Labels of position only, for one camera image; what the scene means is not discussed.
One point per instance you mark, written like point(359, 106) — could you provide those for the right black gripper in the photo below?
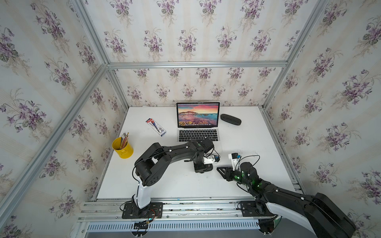
point(227, 172)

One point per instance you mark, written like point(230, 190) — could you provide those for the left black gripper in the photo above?
point(202, 169)

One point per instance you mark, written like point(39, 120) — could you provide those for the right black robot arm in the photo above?
point(317, 213)

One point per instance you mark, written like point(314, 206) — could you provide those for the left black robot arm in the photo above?
point(152, 164)

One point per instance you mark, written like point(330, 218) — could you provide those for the silver open laptop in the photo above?
point(197, 121)

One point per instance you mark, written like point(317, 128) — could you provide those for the black oblong case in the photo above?
point(230, 119)

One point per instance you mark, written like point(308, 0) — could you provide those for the white blue pencil box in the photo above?
point(155, 126)

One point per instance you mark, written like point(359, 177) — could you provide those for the yellow pencil cup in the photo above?
point(125, 152)

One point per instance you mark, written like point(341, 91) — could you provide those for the pencils in cup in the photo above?
point(124, 140)

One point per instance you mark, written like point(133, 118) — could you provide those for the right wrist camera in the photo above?
point(234, 158)

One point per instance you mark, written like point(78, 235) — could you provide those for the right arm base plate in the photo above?
point(251, 208)

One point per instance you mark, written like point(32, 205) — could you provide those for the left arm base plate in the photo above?
point(131, 211)

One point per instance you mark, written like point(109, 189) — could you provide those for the aluminium mounting rail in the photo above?
point(107, 210)

